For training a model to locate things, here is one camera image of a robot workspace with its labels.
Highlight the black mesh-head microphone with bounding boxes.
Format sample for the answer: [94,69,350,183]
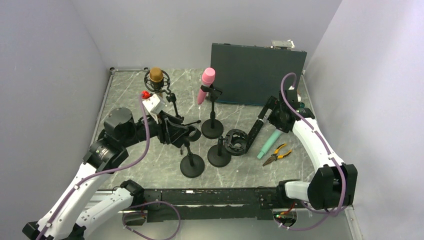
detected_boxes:
[244,118,266,154]

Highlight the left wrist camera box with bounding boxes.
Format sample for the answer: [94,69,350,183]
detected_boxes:
[141,90,166,115]

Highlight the yellow-handled pliers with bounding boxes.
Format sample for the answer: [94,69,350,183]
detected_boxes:
[262,143,293,167]

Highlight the metal clamp behind board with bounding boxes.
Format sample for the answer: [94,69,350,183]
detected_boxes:
[271,39,295,50]

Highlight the black clip desk stand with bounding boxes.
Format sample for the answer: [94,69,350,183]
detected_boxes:
[172,125,205,178]

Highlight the mint green microphone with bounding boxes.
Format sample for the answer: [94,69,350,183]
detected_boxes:
[256,129,283,160]

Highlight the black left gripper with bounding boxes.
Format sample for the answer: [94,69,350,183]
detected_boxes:
[121,109,189,148]

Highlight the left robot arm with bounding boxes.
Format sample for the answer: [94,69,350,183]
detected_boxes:
[22,107,198,240]

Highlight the black pink-mic desk stand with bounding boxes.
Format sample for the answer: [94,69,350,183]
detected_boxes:
[200,84,224,139]

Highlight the pink microphone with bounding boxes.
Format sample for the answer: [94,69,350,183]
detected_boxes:
[197,67,216,105]

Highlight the black tripod shock-mount stand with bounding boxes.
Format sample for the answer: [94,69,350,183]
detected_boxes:
[143,68,202,156]

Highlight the black shock-mount desk stand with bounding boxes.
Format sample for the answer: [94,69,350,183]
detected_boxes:
[207,129,248,168]

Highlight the gold condenser microphone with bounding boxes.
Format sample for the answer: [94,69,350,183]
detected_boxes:
[149,67,164,98]

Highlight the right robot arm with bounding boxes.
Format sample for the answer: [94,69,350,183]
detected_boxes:
[258,90,358,214]

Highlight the dark green upright board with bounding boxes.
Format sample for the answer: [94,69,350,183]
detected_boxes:
[210,43,307,106]

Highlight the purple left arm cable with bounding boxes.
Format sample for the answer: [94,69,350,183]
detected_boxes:
[34,96,182,240]

